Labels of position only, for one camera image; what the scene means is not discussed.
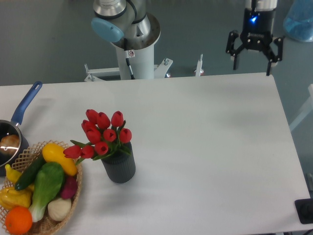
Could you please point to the yellow bell pepper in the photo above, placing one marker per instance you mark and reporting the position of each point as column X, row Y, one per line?
column 10, row 198

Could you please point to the woven wicker basket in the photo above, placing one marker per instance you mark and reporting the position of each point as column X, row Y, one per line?
column 46, row 226

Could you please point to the yellow squash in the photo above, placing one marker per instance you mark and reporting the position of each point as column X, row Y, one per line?
column 53, row 152

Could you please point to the green cucumber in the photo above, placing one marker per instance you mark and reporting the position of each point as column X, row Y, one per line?
column 29, row 174

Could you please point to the black device at edge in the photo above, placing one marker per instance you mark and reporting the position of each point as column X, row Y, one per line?
column 304, row 208

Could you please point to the white frame at right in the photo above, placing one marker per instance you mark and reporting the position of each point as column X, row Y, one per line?
column 303, row 111

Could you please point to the dark grey ribbed vase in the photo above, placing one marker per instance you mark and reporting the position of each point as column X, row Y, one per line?
column 120, row 167

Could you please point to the orange fruit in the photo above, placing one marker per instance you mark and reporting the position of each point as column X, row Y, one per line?
column 18, row 221

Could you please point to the red tulip bouquet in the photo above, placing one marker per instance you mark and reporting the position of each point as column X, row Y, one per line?
column 107, row 137

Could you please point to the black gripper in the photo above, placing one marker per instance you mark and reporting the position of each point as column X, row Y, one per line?
column 256, row 29

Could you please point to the blue handled saucepan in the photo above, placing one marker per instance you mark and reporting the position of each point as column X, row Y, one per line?
column 12, row 127

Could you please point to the blue translucent container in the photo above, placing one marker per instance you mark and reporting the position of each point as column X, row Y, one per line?
column 298, row 23

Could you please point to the green bok choy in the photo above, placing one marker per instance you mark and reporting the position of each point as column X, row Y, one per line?
column 48, row 183

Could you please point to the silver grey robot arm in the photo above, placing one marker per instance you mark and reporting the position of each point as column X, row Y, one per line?
column 133, row 31

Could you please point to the purple red onion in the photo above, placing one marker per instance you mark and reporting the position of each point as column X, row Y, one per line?
column 69, row 189

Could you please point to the white garlic bulb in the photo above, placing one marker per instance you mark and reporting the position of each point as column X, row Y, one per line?
column 59, row 208

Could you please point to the brown bread roll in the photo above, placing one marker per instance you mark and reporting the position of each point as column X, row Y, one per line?
column 9, row 145

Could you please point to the yellow banana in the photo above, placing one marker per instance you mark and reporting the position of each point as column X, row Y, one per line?
column 11, row 174

